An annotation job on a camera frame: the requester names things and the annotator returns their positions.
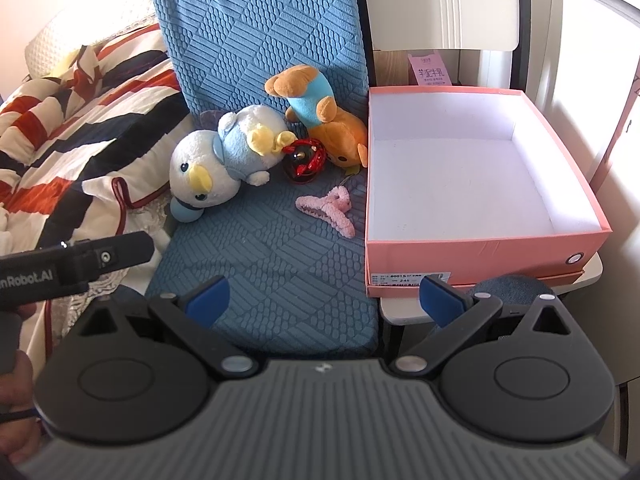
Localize pink fuzzy hair claw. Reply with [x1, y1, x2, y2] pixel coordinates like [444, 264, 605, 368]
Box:
[295, 186, 357, 239]

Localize white blue penguin plush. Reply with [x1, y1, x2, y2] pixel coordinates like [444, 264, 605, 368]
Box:
[169, 104, 297, 223]

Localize pink printed carton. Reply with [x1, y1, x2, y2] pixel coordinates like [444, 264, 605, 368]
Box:
[407, 52, 453, 87]

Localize orange bear plush blue shirt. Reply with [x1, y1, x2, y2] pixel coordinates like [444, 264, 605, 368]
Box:
[264, 65, 369, 168]

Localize blue textured chair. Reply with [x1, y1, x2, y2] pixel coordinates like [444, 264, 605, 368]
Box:
[142, 0, 382, 361]

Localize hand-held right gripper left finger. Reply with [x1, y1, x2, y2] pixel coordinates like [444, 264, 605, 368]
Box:
[80, 276, 261, 381]

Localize person's left hand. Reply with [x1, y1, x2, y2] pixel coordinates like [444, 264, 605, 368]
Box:
[0, 302, 43, 466]

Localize red black round ornament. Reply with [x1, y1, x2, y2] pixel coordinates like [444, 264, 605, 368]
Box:
[282, 139, 328, 182]

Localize pink cardboard shoe box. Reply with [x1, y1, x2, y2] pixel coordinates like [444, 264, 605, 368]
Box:
[364, 85, 613, 298]

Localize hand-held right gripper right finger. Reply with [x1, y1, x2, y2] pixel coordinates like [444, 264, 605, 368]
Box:
[392, 276, 573, 380]

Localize white lace cloth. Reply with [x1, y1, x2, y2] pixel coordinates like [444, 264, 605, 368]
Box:
[42, 160, 176, 338]

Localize red cord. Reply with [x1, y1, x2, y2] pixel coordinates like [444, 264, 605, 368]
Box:
[111, 176, 173, 235]

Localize white cabinet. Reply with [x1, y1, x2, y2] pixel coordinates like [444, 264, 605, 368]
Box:
[360, 0, 531, 53]

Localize white textured pillow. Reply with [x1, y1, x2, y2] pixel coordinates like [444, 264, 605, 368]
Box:
[22, 7, 161, 81]

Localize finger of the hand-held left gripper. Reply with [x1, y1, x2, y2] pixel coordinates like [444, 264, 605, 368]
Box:
[75, 231, 155, 287]

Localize red navy striped blanket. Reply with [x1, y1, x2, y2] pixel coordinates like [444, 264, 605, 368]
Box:
[0, 22, 193, 253]

